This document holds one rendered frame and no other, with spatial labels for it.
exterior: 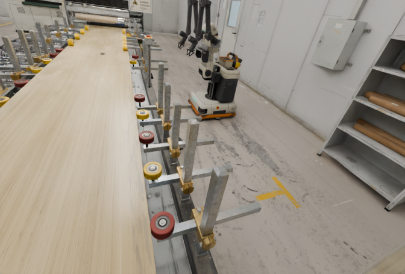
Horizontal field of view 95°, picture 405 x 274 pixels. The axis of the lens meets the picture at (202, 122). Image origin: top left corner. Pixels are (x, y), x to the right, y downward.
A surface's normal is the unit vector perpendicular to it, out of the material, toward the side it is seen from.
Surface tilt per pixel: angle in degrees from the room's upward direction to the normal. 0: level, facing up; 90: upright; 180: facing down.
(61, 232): 0
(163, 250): 0
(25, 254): 0
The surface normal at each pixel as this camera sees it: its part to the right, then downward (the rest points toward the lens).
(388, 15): -0.93, 0.07
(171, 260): 0.13, -0.85
